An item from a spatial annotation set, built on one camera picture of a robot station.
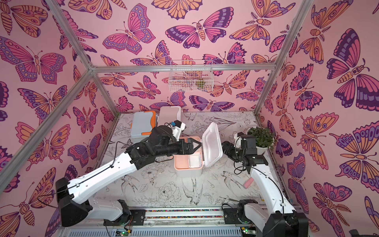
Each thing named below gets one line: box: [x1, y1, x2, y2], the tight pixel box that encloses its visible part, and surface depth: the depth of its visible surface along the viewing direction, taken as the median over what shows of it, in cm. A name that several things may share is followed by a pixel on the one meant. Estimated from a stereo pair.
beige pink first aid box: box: [157, 105, 182, 127], surface depth 102 cm
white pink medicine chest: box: [173, 121, 224, 178], surface depth 83 cm
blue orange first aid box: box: [130, 110, 157, 144], surface depth 97 cm
